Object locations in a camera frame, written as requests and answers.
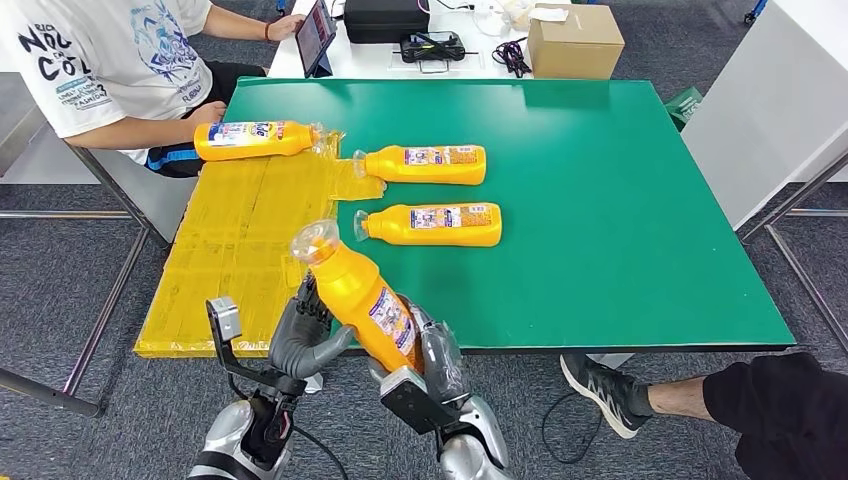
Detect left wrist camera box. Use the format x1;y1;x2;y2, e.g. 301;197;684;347
205;296;309;399

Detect black tablet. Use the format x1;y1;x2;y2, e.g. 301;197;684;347
295;0;338;79

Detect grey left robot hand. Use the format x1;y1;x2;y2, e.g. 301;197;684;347
268;274;359;382

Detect white desk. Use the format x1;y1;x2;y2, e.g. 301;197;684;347
266;0;533;81

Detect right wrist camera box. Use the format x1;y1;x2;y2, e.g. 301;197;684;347
379;366;465;435

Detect brown cardboard box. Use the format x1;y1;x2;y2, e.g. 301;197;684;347
527;3;626;81

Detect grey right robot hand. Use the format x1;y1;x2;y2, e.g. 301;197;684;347
367;294;472;405

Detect person's left hand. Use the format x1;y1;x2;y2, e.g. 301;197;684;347
266;14;306;43

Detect orange detergent bottle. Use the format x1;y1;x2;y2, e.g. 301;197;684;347
290;219;425;374
352;202;503;248
193;120;324;163
352;145;488;187

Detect person's right hand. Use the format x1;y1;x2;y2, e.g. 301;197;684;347
182;100;228;127

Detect black carrying case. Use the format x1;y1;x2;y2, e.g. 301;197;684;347
343;0;431;46

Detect black floor cable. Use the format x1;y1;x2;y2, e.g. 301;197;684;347
541;390;604;465

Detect black handheld controller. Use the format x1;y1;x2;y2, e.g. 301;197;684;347
394;31;480;74

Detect white bench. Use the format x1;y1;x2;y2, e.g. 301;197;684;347
66;132;197;245

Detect yellow taped cardboard board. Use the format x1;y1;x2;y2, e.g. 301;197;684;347
133;129;387;361

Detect black cable bundle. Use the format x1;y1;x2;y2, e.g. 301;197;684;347
491;38;533;79

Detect clear plastic bag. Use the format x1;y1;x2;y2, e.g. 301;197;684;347
472;0;533;38

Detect steel table frame legs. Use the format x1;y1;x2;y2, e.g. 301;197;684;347
735;148;848;356

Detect steel frame table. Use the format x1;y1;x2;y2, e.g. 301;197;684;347
0;72;174;420

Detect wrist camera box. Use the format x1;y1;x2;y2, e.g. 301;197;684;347
379;366;465;435
205;296;309;399

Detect green bag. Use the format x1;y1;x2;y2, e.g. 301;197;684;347
663;86;704;132

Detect person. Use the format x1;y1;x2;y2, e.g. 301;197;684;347
0;0;306;180
559;351;848;480

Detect white side table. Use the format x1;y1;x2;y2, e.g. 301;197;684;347
678;0;848;230

